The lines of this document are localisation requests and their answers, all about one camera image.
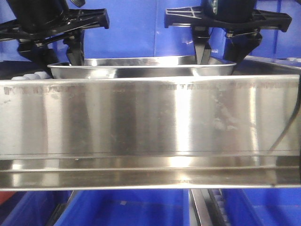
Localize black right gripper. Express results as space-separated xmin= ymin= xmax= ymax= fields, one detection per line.
xmin=164 ymin=0 xmax=292 ymax=65

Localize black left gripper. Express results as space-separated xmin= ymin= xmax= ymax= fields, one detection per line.
xmin=0 ymin=0 xmax=110 ymax=78

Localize silver metal tray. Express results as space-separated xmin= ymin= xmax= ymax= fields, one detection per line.
xmin=48 ymin=56 xmax=237 ymax=79

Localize white roller track left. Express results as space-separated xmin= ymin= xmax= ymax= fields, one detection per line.
xmin=11 ymin=71 xmax=52 ymax=80

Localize white roller track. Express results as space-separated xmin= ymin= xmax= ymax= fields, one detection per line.
xmin=208 ymin=189 xmax=231 ymax=226
xmin=11 ymin=71 xmax=52 ymax=80

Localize large blue crate centre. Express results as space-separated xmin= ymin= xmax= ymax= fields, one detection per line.
xmin=79 ymin=0 xmax=231 ymax=59

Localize steel front shelf beam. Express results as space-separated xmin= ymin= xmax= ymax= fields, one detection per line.
xmin=0 ymin=75 xmax=301 ymax=191

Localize lower blue bin left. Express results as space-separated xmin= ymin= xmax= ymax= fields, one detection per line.
xmin=0 ymin=191 xmax=71 ymax=226

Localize blue bin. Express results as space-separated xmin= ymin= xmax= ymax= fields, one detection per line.
xmin=55 ymin=189 xmax=190 ymax=226
xmin=222 ymin=188 xmax=301 ymax=226
xmin=0 ymin=191 xmax=71 ymax=226

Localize white roller track middle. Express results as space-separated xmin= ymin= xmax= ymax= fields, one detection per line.
xmin=208 ymin=189 xmax=231 ymax=226

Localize lower blue bin right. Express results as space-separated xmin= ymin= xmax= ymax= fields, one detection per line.
xmin=222 ymin=188 xmax=301 ymax=226

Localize lower blue bin centre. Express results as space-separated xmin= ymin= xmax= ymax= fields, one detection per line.
xmin=55 ymin=189 xmax=190 ymax=226

